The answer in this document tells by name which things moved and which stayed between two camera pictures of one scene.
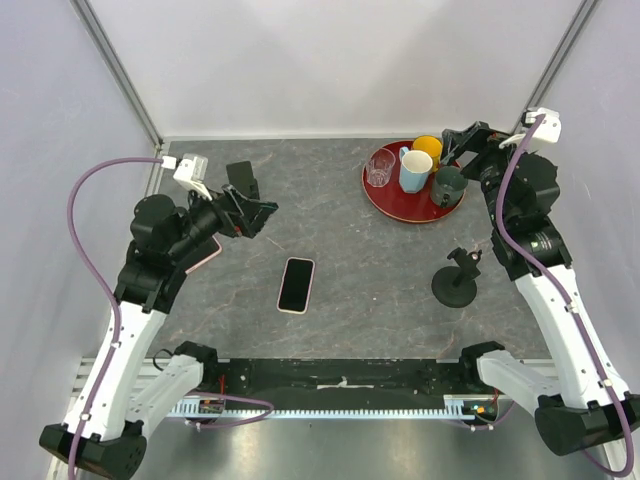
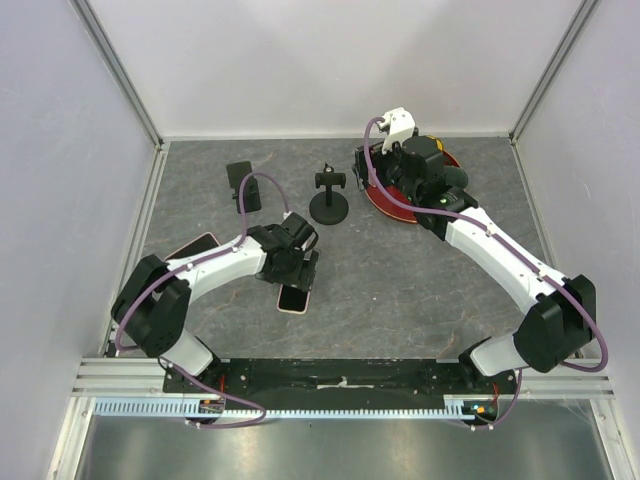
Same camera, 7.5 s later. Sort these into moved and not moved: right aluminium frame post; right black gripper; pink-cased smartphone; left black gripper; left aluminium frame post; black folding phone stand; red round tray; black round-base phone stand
Moved: left black gripper; black round-base phone stand; right black gripper
Not moved: red round tray; pink-cased smartphone; right aluminium frame post; black folding phone stand; left aluminium frame post
